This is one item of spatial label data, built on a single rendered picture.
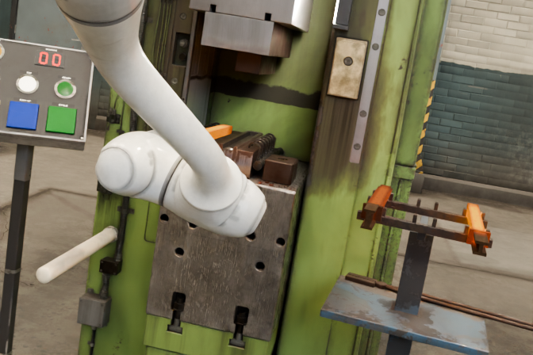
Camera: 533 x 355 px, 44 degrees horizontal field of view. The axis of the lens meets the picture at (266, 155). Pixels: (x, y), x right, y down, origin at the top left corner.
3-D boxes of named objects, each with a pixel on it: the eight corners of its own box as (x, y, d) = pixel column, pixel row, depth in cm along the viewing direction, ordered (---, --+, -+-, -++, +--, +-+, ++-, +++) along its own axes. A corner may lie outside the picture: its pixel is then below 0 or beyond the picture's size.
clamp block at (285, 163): (290, 186, 190) (293, 164, 189) (261, 181, 191) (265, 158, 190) (295, 179, 202) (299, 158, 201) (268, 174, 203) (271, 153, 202)
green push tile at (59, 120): (73, 133, 182) (76, 108, 184) (45, 130, 180) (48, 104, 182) (73, 136, 183) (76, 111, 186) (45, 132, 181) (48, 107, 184)
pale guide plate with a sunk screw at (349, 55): (357, 99, 196) (367, 41, 193) (327, 94, 197) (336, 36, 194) (357, 99, 198) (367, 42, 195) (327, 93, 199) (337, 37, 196)
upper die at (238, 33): (268, 55, 186) (274, 21, 185) (200, 44, 189) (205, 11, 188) (289, 58, 227) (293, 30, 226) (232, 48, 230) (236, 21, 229)
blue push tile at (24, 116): (35, 129, 179) (39, 103, 181) (5, 126, 177) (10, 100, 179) (35, 131, 181) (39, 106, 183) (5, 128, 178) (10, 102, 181)
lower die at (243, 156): (249, 178, 192) (254, 150, 191) (182, 166, 195) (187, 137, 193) (272, 158, 233) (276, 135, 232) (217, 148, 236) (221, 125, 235)
